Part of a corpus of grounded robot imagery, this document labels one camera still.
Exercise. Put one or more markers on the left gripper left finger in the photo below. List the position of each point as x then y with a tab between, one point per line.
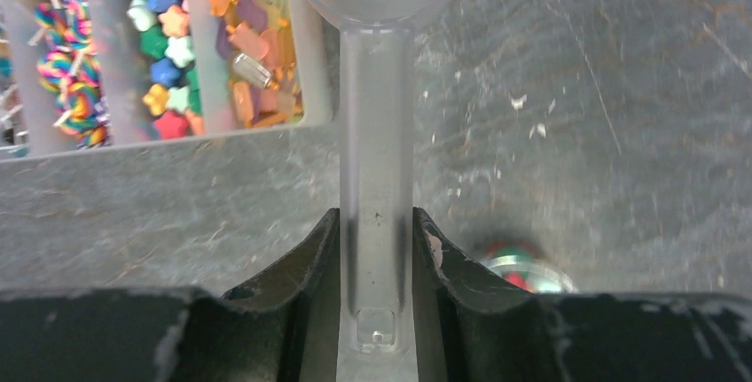
264	329

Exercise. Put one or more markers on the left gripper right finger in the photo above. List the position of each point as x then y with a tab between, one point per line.
472	325

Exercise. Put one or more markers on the clear round dish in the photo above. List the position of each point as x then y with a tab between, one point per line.
526	266

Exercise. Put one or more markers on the clear plastic scoop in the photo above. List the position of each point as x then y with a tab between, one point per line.
377	340

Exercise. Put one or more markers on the clear compartment candy box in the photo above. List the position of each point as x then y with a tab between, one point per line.
82	74

